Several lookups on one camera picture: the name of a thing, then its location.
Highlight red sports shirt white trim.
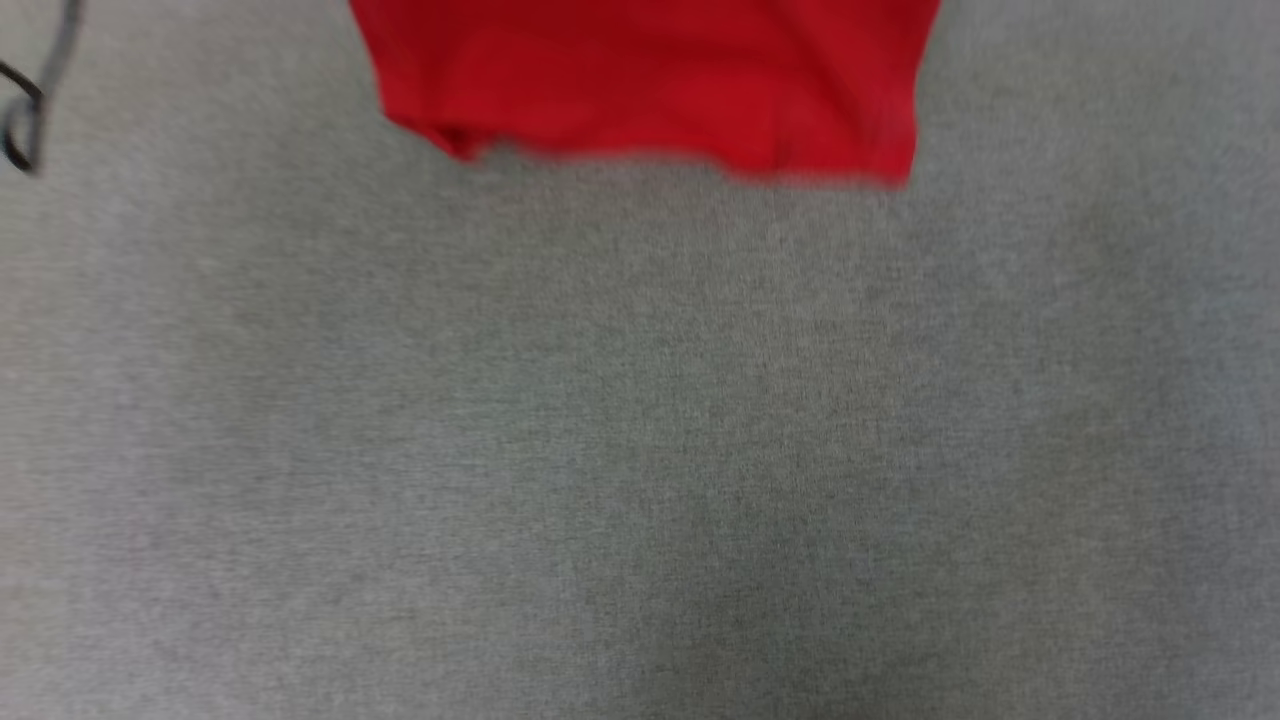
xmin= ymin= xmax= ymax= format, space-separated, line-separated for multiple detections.
xmin=347 ymin=0 xmax=943 ymax=191

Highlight thin black cable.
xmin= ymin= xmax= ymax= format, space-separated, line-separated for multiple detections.
xmin=0 ymin=0 xmax=83 ymax=177

